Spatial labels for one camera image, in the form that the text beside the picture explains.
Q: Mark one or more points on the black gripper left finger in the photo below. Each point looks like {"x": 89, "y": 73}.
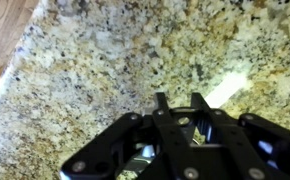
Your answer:
{"x": 101, "y": 146}

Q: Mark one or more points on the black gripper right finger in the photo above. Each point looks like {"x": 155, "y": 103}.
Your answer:
{"x": 238, "y": 146}

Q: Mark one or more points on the large steel measuring cup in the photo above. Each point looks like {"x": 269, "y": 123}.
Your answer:
{"x": 145, "y": 152}

